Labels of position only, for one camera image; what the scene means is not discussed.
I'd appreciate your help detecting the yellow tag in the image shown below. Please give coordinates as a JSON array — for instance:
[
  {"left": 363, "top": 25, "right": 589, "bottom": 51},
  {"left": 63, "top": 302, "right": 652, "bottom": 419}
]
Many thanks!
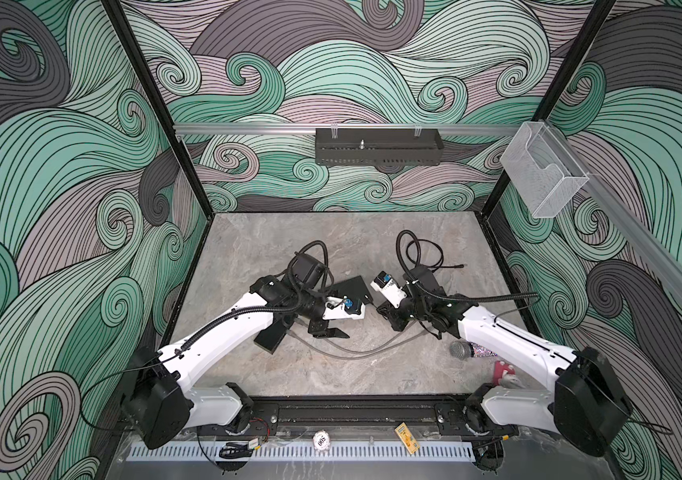
[{"left": 395, "top": 422, "right": 420, "bottom": 455}]

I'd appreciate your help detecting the black wall tray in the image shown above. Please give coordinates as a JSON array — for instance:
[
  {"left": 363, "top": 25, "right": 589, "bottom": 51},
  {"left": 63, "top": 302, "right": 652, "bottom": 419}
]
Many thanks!
[{"left": 314, "top": 127, "right": 445, "bottom": 168}]

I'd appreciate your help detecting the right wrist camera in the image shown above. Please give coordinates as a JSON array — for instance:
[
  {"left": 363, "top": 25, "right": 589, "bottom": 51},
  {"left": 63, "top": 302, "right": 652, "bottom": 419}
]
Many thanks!
[{"left": 370, "top": 271, "right": 407, "bottom": 308}]

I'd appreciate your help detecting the pink white toy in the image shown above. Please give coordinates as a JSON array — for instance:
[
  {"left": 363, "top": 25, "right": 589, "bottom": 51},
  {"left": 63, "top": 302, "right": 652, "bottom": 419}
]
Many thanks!
[{"left": 492, "top": 360, "right": 524, "bottom": 389}]

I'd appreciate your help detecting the black cable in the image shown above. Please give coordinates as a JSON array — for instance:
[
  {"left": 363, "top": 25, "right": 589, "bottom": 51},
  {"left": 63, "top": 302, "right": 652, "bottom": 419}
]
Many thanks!
[{"left": 403, "top": 237, "right": 465, "bottom": 271}]

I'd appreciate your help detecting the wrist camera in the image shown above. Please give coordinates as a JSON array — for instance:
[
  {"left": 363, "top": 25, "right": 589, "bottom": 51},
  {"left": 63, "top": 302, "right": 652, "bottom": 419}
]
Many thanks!
[
  {"left": 323, "top": 296, "right": 366, "bottom": 321},
  {"left": 370, "top": 271, "right": 407, "bottom": 308}
]

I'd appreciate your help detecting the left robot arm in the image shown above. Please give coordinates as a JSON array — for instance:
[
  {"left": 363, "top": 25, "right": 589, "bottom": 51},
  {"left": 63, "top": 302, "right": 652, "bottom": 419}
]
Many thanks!
[{"left": 120, "top": 248, "right": 365, "bottom": 450}]

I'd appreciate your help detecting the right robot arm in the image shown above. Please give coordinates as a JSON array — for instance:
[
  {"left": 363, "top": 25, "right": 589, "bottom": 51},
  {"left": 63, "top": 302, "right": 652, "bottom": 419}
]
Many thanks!
[{"left": 371, "top": 230, "right": 633, "bottom": 457}]

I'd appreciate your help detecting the ribbed black network switch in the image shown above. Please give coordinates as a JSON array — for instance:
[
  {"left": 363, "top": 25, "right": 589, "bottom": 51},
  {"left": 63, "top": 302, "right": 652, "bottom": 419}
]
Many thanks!
[{"left": 254, "top": 317, "right": 295, "bottom": 354}]

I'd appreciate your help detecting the clear acrylic wall holder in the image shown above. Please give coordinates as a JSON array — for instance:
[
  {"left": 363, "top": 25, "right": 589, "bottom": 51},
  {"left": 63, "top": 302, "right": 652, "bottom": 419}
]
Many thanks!
[{"left": 500, "top": 121, "right": 588, "bottom": 219}]

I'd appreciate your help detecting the red yellow wire bundle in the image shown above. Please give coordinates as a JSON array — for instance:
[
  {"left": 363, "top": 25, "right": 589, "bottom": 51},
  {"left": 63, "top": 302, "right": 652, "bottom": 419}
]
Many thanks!
[{"left": 244, "top": 416, "right": 273, "bottom": 451}]

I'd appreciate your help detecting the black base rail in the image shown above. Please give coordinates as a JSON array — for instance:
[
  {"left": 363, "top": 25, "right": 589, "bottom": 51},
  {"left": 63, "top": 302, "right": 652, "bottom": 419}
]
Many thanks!
[{"left": 238, "top": 395, "right": 594, "bottom": 436}]

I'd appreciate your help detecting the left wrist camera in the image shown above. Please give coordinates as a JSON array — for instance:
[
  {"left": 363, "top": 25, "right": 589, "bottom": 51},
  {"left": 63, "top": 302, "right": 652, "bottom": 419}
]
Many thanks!
[{"left": 323, "top": 296, "right": 366, "bottom": 321}]

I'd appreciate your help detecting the white slotted cable duct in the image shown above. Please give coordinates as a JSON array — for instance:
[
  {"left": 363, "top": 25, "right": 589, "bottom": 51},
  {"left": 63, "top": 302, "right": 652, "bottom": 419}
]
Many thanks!
[{"left": 127, "top": 441, "right": 475, "bottom": 463}]

